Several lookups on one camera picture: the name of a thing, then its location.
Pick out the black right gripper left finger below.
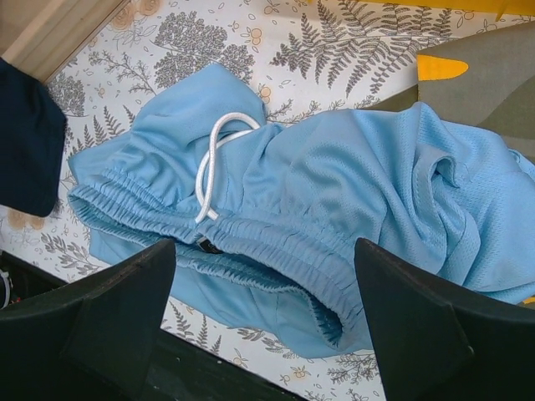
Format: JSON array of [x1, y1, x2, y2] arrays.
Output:
[[1, 240, 176, 400]]

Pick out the navy blue shorts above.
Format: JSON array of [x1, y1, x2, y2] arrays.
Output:
[[1, 60, 67, 217]]

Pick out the wooden clothes rack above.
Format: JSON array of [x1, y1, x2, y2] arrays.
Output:
[[1, 0, 127, 83]]

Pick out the light blue shorts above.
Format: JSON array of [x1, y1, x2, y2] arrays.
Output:
[[68, 64, 534, 358]]

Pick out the camouflage shorts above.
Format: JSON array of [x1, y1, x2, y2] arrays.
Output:
[[374, 23, 534, 160]]

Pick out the yellow plastic tray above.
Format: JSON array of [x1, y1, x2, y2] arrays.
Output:
[[304, 0, 535, 22]]

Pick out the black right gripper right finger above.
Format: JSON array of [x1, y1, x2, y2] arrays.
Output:
[[354, 238, 534, 400]]

